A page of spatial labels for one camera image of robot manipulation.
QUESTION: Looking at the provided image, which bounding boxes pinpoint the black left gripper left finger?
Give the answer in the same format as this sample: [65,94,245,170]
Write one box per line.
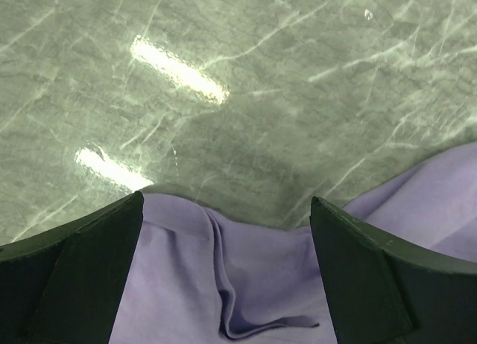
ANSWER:
[1,191,144,344]

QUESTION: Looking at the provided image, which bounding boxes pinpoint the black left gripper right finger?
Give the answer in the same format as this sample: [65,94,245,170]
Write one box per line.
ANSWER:
[310,197,476,344]

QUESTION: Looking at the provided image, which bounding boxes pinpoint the purple t shirt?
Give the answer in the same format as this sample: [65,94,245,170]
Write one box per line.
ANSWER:
[110,143,476,343]

